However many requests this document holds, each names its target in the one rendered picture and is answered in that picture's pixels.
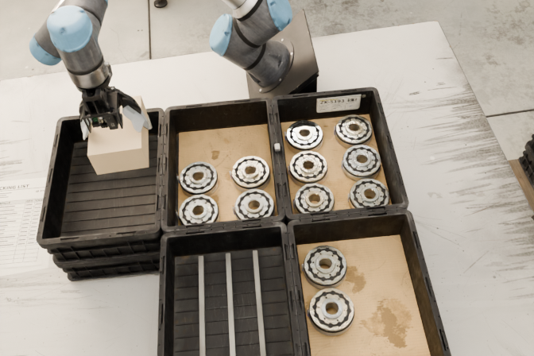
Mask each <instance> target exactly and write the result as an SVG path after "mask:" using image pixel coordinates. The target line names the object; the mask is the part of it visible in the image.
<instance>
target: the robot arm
mask: <svg viewBox="0 0 534 356"><path fill-rule="evenodd" d="M222 1H223V2H225V3H226V4H227V5H228V6H229V7H231V8H232V9H233V17H232V16H231V15H230V14H223V15H222V16H221V17H220V18H219V19H218V20H217V21H216V23H215V24H214V26H213V28H212V30H211V35H210V40H209V43H210V47H211V50H212V51H213V52H215V53H217V54H218V55H219V56H221V57H223V58H225V59H226V60H229V61H230V62H231V63H233V64H235V65H237V66H238V67H240V68H241V69H243V70H245V71H246V73H247V74H248V75H249V76H250V78H251V79H252V80H253V81H254V82H255V83H256V84H257V85H259V86H261V87H267V86H269V85H271V84H273V83H275V82H276V81H277V80H278V79H279V78H280V77H281V75H282V73H283V72H284V70H285V68H286V66H287V63H288V57H289V52H288V47H287V46H286V45H285V44H283V43H281V42H279V41H274V40H270V39H271V38H272V37H274V36H275V35H276V34H278V33H279V32H280V31H283V30H284V28H285V27H286V26H287V25H289V24H290V23H291V21H292V8H291V6H290V4H289V2H288V0H222ZM107 7H108V0H59V1H58V3H57V4H56V5H55V7H54V8H53V10H52V12H51V13H50V14H49V16H48V17H47V19H46V20H45V22H44V24H43V25H42V26H41V27H40V28H39V30H38V31H37V32H35V33H34V34H33V38H32V39H31V41H30V42H29V50H30V52H31V54H32V55H33V57H34V58H35V59H36V60H38V62H41V63H42V64H45V65H48V66H53V65H57V64H58V63H59V62H60V61H63V62H64V66H65V68H66V70H67V72H68V74H69V76H70V78H71V80H72V82H73V83H74V85H75V86H76V88H77V90H78V91H80V92H81V93H82V101H81V102H80V104H79V115H80V125H81V129H82V132H83V139H84V140H85V139H86V137H88V135H89V132H90V134H91V127H92V126H93V128H95V127H100V126H101V127H102V128H107V127H108V126H109V128H110V130H116V129H118V124H119V125H120V126H121V128H122V129H123V120H122V113H123V114H124V115H125V116H126V117H127V118H128V119H129V120H130V121H131V122H132V124H133V127H134V129H135V130H136V131H137V132H138V133H140V132H141V130H142V127H143V126H144V127H145V128H146V129H148V128H149V124H148V121H147V118H146V116H145V115H144V113H143V111H142V110H141V108H140V106H139V105H138V103H137V102H136V100H135V99H134V98H133V97H131V96H130V95H128V94H125V93H124V92H122V91H120V90H119V89H117V88H115V86H113V87H110V86H109V83H110V80H111V77H112V75H113V73H112V70H111V66H110V64H109V62H108V61H106V62H105V60H104V57H103V53H102V50H101V48H100V46H99V43H98V38H99V33H100V29H101V27H102V23H103V18H104V15H105V12H106V9H107ZM121 105H122V113H120V110H121V108H120V106H121Z"/></svg>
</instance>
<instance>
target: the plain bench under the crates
mask: <svg viewBox="0 0 534 356"><path fill-rule="evenodd" d="M311 41H312V44H313V48H314V51H315V57H316V60H317V64H318V67H319V76H318V77H317V92H320V91H335V90H344V89H352V88H360V87H375V88H377V89H378V92H379V95H380V98H381V103H382V106H383V109H384V112H385V117H386V121H387V123H388V127H389V132H390V135H391V138H392V141H393V146H394V149H395V153H396V155H397V160H398V164H399V167H400V172H401V175H402V178H403V181H404V186H405V190H406V192H407V196H408V201H409V205H408V210H409V211H411V213H412V215H413V218H414V221H415V224H416V229H417V233H418V236H419V239H420V244H421V247H422V250H423V253H424V258H425V261H426V265H427V267H428V273H429V276H430V279H431V284H432V287H433V290H434V293H435V298H436V302H437V304H438V308H439V313H440V316H441V319H442V322H443V327H444V330H445V333H446V336H447V341H448V345H449V348H450V351H451V356H534V213H533V211H532V209H531V207H530V205H529V203H528V201H527V199H526V197H525V195H524V193H523V191H522V189H521V187H520V185H519V183H518V181H517V178H516V177H515V175H514V173H513V170H512V169H511V167H510V165H509V162H508V161H507V159H506V156H505V154H504V152H503V150H502V148H501V146H500V144H499V142H498V140H497V138H496V136H495V134H494V132H493V130H492V128H491V126H490V124H489V122H488V120H487V118H486V116H485V114H484V112H483V110H482V108H481V106H480V104H479V102H478V100H477V98H476V96H475V94H474V92H473V90H472V88H471V86H470V84H469V82H468V80H467V78H466V76H465V74H464V72H463V70H462V68H461V66H460V63H459V61H458V59H457V57H456V55H455V53H454V51H453V49H452V47H451V45H450V43H449V41H448V39H447V37H446V35H445V33H444V31H443V29H442V27H441V25H440V23H439V22H438V21H424V22H418V23H412V24H406V25H395V26H389V27H383V28H377V29H366V30H360V31H354V32H348V33H337V34H331V35H325V36H319V37H312V38H311ZM110 66H111V70H112V73H113V75H112V77H111V80H110V83H109V86H110V87H113V86H115V88H117V89H119V90H120V91H122V92H124V93H125V94H128V95H130V96H131V97H132V96H138V95H141V97H142V100H143V103H144V105H145V109H148V108H156V107H160V108H162V109H163V110H164V111H165V109H166V108H168V107H170V106H180V105H188V104H197V103H212V102H222V101H230V100H238V99H249V92H248V86H247V80H246V71H245V70H243V69H241V68H240V67H238V66H237V65H235V64H233V63H231V62H230V61H229V60H226V59H225V58H223V57H221V56H219V55H218V54H217V53H215V52H213V51H209V52H198V53H192V54H186V55H180V56H169V57H163V58H157V59H151V60H140V61H134V62H128V63H122V64H111V65H110ZM81 101H82V93H81V92H80V91H78V90H77V88H76V86H75V85H74V83H73V82H72V80H71V78H70V76H69V74H68V72H67V71H64V72H53V73H47V74H41V75H30V76H24V77H18V78H12V79H1V80H0V181H7V180H24V179H34V178H43V177H47V175H48V167H49V162H50V158H51V153H52V145H53V140H54V136H55V131H56V123H57V121H58V119H60V118H62V117H66V116H75V115H79V104H80V102H81ZM52 255H53V254H50V255H49V267H48V268H47V269H38V270H33V271H28V272H23V273H15V274H10V275H5V276H1V277H0V356H157V331H158V305H159V280H160V273H146V274H138V275H130V276H122V277H107V278H99V279H90V280H82V281H70V280H69V279H68V278H67V275H68V274H67V273H64V272H63V270H62V269H60V268H58V267H57V266H56V265H55V264H54V262H53V260H52Z"/></svg>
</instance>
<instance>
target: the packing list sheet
mask: <svg viewBox="0 0 534 356"><path fill-rule="evenodd" d="M46 180H47V177H43V178H34V179H24V180H7V181H0V277H1V276H5V275H10V274H15V273H23V272H28V271H33V270H38V269H47V268H48V267H49V255H50V254H49V253H48V252H47V249H42V248H41V247H40V246H39V244H38V243H37V241H36V237H37V229H38V224H39V220H40V215H41V207H42V203H43V198H44V193H45V185H46Z"/></svg>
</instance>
